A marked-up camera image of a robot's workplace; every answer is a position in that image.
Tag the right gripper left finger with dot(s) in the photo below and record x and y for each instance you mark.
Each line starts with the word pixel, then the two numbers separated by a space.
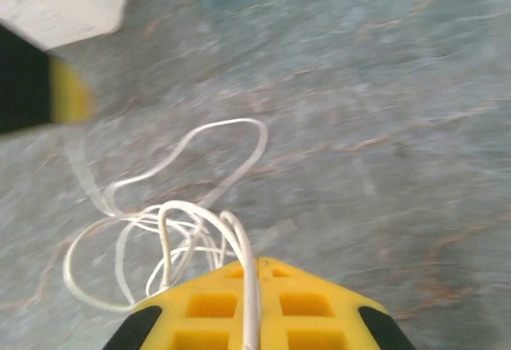
pixel 179 286

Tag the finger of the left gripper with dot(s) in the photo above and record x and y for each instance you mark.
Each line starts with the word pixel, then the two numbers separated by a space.
pixel 28 86

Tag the white perforated plastic basket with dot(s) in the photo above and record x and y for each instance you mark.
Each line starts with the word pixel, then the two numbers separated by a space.
pixel 60 2

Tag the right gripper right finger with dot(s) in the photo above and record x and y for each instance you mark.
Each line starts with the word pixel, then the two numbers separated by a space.
pixel 343 306

